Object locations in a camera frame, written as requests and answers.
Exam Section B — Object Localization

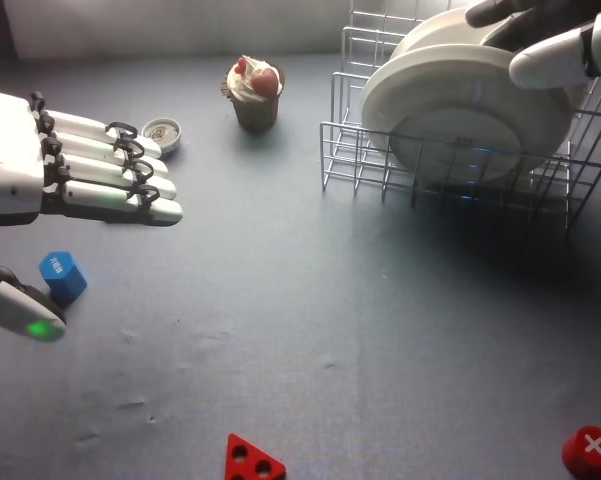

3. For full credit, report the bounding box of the blue hexagonal block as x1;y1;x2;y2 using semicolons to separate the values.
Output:
38;250;89;307

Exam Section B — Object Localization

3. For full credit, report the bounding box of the white plate with leaf print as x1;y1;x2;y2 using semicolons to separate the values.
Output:
388;6;519;59
358;43;581;187

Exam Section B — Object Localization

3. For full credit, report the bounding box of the small green sauce cup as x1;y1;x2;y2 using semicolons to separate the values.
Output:
140;117;183;152

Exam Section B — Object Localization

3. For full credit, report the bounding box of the red cylinder with white cross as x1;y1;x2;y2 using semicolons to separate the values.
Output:
561;425;601;477

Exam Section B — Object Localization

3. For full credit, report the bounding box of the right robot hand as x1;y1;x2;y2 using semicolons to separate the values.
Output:
464;0;601;91

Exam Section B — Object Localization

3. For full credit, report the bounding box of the red triangle block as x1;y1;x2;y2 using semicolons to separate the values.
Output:
224;433;287;480

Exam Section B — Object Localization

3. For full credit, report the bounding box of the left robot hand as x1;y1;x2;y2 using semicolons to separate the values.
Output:
0;89;184;345

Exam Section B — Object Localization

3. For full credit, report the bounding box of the silver wire dish rack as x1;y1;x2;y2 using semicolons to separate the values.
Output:
319;0;601;236

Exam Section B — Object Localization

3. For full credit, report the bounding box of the toy cupcake with strawberry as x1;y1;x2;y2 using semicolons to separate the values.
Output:
221;55;287;134

